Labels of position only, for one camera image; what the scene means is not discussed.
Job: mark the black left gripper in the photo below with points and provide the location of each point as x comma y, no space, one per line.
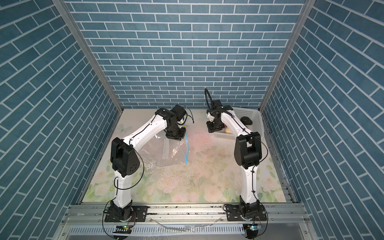
180,136

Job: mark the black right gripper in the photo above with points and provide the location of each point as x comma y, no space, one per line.
210,129

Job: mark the clear zip top bag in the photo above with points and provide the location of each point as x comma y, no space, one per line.
160,151

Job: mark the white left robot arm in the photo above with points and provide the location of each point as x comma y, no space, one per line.
125,156

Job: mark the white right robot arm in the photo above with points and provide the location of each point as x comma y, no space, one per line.
247,154

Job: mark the dark toy avocado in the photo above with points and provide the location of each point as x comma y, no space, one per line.
246,121

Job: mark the white plastic basket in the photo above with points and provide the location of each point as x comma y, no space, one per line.
251,119

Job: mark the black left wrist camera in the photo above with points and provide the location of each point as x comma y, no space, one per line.
179,112

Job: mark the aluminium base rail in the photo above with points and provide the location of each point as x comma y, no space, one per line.
286,221

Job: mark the aluminium right corner post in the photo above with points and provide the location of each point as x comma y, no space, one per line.
303,16

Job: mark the aluminium corner post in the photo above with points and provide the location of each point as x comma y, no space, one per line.
303,16
81,41

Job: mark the aluminium left corner post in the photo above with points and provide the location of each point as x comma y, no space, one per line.
81,41

